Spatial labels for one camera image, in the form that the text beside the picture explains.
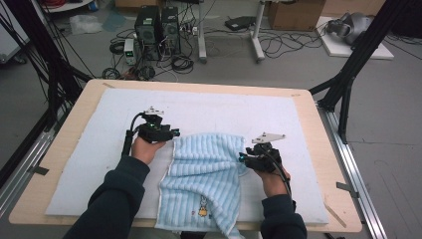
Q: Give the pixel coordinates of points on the white foam mat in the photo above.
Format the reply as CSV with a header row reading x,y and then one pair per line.
x,y
215,113

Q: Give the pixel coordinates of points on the brown cardboard box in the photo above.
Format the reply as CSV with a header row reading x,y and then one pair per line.
x,y
295,15

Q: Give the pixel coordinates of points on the flat cardboard box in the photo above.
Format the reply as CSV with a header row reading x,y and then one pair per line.
x,y
136,2

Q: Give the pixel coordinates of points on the clear plastic bag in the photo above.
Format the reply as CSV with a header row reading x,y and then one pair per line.
x,y
85,24

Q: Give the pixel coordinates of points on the teal floor sheet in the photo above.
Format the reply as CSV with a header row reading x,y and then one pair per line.
x,y
114,21

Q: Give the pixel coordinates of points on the white power supply box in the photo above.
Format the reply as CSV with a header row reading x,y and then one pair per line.
x,y
129,51

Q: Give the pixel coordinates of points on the person's right hand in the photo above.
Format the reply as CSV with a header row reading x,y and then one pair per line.
x,y
275,184

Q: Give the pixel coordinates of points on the grey headset device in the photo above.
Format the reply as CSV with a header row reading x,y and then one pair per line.
x,y
353,26

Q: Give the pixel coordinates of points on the large cardboard box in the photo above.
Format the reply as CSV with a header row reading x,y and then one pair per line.
x,y
351,6

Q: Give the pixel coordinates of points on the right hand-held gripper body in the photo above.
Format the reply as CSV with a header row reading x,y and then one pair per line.
x,y
265,157

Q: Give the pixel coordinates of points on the aluminium rail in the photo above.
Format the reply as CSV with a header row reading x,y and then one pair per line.
x,y
23,172
356,186

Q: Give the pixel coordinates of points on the light blue striped towel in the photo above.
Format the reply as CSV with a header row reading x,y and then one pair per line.
x,y
202,172

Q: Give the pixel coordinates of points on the black computer tower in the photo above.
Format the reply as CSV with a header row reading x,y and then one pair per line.
x,y
147,30
170,30

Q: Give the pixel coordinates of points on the white floor board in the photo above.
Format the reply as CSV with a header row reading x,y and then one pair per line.
x,y
338,49

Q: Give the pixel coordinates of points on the person's left hand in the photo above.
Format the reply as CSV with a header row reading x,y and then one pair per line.
x,y
144,151

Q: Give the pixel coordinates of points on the black tape strip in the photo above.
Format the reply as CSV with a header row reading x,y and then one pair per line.
x,y
347,189
39,170

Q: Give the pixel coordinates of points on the black metal frame stand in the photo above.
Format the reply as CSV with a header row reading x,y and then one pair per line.
x,y
46,56
358,56

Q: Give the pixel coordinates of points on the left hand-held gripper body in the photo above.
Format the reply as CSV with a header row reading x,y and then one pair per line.
x,y
153,131

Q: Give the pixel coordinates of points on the white desk frame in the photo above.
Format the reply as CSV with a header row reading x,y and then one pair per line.
x,y
201,33

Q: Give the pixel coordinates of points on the black flat device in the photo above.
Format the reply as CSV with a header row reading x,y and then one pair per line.
x,y
240,22

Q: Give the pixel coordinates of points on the thin wooden stick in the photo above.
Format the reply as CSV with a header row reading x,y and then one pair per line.
x,y
335,215

